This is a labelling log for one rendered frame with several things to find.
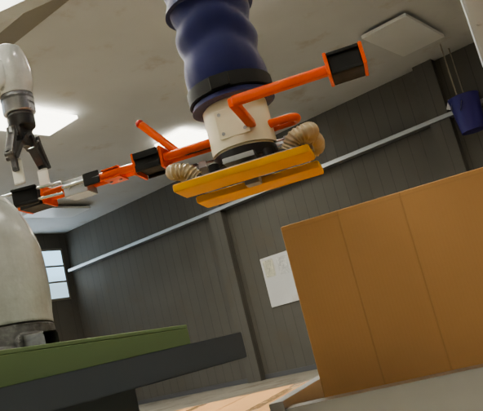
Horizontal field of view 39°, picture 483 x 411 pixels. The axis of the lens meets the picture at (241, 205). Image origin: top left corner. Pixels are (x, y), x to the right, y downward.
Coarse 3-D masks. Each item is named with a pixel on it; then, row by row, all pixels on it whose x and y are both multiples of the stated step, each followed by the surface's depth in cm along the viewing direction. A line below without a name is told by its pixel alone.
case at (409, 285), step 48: (432, 192) 135; (480, 192) 132; (288, 240) 144; (336, 240) 140; (384, 240) 137; (432, 240) 134; (480, 240) 131; (336, 288) 139; (384, 288) 136; (432, 288) 133; (480, 288) 130; (336, 336) 138; (384, 336) 135; (432, 336) 132; (480, 336) 129; (336, 384) 137; (384, 384) 134
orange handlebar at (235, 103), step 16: (288, 80) 145; (304, 80) 144; (240, 96) 147; (256, 96) 146; (240, 112) 153; (192, 144) 174; (208, 144) 173; (176, 160) 179; (112, 176) 178; (128, 176) 182; (48, 192) 181
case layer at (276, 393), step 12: (300, 384) 233; (240, 396) 245; (252, 396) 232; (264, 396) 221; (276, 396) 211; (192, 408) 248; (204, 408) 235; (216, 408) 223; (228, 408) 212; (240, 408) 203; (252, 408) 194; (264, 408) 186
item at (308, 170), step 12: (288, 168) 176; (300, 168) 174; (312, 168) 173; (264, 180) 176; (276, 180) 176; (288, 180) 179; (300, 180) 183; (216, 192) 178; (228, 192) 178; (240, 192) 179; (252, 192) 183; (204, 204) 182; (216, 204) 186
